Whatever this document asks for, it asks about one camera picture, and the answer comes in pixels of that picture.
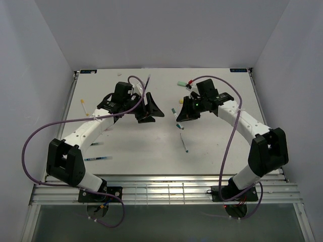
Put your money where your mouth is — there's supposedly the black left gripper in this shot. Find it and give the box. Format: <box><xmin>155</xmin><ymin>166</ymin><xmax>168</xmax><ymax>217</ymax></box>
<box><xmin>123</xmin><ymin>92</ymin><xmax>164</xmax><ymax>124</ymax></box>

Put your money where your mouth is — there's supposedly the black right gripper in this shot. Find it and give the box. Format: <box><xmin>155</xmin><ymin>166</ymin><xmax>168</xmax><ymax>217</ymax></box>
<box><xmin>178</xmin><ymin>95</ymin><xmax>207</xmax><ymax>122</ymax></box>

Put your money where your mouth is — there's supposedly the teal capped white marker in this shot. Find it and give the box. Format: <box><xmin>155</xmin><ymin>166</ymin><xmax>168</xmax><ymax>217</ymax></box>
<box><xmin>172</xmin><ymin>108</ymin><xmax>178</xmax><ymax>121</ymax></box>

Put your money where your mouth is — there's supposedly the green capped white marker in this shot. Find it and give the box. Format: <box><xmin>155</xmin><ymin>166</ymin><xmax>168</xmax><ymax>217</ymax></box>
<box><xmin>180</xmin><ymin>133</ymin><xmax>189</xmax><ymax>153</ymax></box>

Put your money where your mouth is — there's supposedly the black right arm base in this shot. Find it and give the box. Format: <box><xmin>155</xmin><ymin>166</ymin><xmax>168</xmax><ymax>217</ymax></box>
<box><xmin>206</xmin><ymin>185</ymin><xmax>258</xmax><ymax>202</ymax></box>

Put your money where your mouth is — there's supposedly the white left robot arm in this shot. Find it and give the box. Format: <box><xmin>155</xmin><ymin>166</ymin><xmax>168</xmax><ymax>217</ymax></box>
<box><xmin>46</xmin><ymin>82</ymin><xmax>164</xmax><ymax>202</ymax></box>

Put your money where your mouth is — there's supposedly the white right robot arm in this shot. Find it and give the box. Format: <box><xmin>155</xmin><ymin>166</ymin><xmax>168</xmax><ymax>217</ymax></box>
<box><xmin>176</xmin><ymin>76</ymin><xmax>289</xmax><ymax>201</ymax></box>

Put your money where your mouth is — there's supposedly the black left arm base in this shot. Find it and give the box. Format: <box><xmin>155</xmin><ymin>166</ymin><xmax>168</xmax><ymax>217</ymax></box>
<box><xmin>77</xmin><ymin>187</ymin><xmax>123</xmax><ymax>203</ymax></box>

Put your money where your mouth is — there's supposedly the dark purple pen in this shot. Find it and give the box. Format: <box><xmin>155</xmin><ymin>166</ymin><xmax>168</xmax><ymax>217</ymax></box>
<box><xmin>144</xmin><ymin>74</ymin><xmax>151</xmax><ymax>90</ymax></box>

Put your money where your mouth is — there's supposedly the teal gel pen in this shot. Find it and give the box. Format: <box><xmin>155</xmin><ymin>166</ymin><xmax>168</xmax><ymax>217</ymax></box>
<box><xmin>91</xmin><ymin>142</ymin><xmax>104</xmax><ymax>146</ymax></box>

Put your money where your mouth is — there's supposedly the blue gel pen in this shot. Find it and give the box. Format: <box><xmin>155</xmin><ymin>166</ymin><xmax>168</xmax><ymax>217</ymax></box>
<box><xmin>84</xmin><ymin>156</ymin><xmax>113</xmax><ymax>161</ymax></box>

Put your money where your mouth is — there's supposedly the mint green highlighter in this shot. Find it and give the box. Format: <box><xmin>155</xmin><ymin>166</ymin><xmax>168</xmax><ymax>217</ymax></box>
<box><xmin>177</xmin><ymin>81</ymin><xmax>188</xmax><ymax>87</ymax></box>

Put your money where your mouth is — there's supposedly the blue corner label right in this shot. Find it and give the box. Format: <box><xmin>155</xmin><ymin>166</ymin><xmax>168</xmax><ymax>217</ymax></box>
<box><xmin>230</xmin><ymin>68</ymin><xmax>248</xmax><ymax>73</ymax></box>

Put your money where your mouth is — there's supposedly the blue corner label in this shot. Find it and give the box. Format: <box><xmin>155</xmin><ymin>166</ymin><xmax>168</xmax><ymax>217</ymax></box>
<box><xmin>80</xmin><ymin>70</ymin><xmax>97</xmax><ymax>74</ymax></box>
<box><xmin>230</xmin><ymin>68</ymin><xmax>248</xmax><ymax>73</ymax></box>

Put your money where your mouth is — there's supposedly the yellow capped white marker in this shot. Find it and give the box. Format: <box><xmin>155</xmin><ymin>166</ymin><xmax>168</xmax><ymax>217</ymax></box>
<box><xmin>80</xmin><ymin>99</ymin><xmax>89</xmax><ymax>116</ymax></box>

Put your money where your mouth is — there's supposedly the blue corner label left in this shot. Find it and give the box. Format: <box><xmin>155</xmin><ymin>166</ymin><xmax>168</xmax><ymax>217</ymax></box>
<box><xmin>80</xmin><ymin>70</ymin><xmax>97</xmax><ymax>74</ymax></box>

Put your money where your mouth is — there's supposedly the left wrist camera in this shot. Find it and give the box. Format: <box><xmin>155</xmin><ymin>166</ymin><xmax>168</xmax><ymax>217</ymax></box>
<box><xmin>128</xmin><ymin>83</ymin><xmax>145</xmax><ymax>96</ymax></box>

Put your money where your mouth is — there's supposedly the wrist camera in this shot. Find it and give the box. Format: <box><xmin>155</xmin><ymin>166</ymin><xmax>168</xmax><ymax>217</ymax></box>
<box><xmin>128</xmin><ymin>83</ymin><xmax>145</xmax><ymax>96</ymax></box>
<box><xmin>186</xmin><ymin>80</ymin><xmax>199</xmax><ymax>95</ymax></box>

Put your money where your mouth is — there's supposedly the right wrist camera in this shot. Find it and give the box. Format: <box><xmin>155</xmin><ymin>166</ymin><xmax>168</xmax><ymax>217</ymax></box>
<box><xmin>186</xmin><ymin>80</ymin><xmax>199</xmax><ymax>95</ymax></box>

